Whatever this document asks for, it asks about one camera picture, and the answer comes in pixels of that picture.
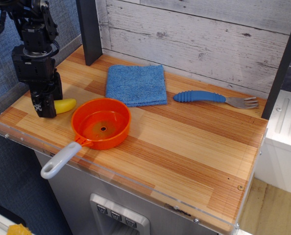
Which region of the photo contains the blue handled metal fork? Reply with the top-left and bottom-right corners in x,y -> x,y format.
173,91 -> 259,109

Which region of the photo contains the grey toy fridge cabinet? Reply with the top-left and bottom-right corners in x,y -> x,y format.
49,162 -> 215,235

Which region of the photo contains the silver dispenser button panel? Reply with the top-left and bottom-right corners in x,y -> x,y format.
90,193 -> 150,235

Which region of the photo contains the clear acrylic guard rail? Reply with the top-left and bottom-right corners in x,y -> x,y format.
0,36 -> 268,233

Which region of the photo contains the yellow toy banana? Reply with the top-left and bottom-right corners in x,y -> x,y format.
54,98 -> 76,114

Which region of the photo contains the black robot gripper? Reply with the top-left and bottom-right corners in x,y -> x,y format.
12,45 -> 63,118

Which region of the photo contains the dark grey right post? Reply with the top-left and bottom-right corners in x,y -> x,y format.
261,33 -> 291,120

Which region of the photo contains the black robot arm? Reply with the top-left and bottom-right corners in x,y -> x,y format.
0,0 -> 63,118

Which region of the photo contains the white cabinet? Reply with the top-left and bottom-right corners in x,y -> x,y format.
254,91 -> 291,193

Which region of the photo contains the orange pot with grey handle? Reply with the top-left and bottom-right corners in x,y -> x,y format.
41,98 -> 131,179

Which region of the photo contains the blue folded cloth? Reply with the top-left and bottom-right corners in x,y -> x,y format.
105,65 -> 168,107

